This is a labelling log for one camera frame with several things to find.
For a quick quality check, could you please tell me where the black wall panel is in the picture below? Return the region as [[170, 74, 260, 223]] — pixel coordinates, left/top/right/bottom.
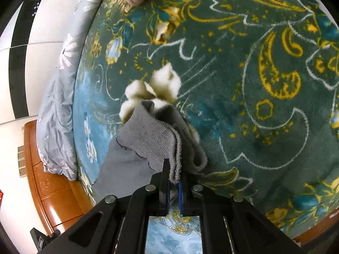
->
[[8, 0, 43, 120]]

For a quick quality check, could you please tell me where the wooden bed side rail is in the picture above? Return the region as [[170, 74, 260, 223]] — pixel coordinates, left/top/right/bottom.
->
[[286, 215, 339, 246]]

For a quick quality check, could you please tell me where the light blue floral quilt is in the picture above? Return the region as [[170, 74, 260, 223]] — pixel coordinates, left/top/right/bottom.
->
[[36, 0, 107, 182]]

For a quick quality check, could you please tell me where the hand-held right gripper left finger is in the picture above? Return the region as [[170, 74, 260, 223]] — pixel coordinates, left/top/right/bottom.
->
[[45, 159, 170, 254]]

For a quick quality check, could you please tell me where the teal floral blanket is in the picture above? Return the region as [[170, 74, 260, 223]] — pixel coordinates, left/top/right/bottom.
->
[[71, 0, 339, 254]]

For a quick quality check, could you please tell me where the grey sweatshirt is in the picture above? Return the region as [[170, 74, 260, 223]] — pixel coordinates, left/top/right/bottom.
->
[[93, 100, 208, 207]]

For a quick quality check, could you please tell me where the grey wall socket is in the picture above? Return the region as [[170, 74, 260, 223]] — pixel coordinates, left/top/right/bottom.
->
[[17, 145, 27, 178]]

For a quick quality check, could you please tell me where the orange wooden headboard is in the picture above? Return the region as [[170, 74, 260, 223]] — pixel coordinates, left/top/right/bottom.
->
[[24, 120, 96, 236]]

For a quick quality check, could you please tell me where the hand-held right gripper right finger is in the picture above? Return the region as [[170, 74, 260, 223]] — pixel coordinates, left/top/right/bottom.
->
[[178, 173, 306, 254]]

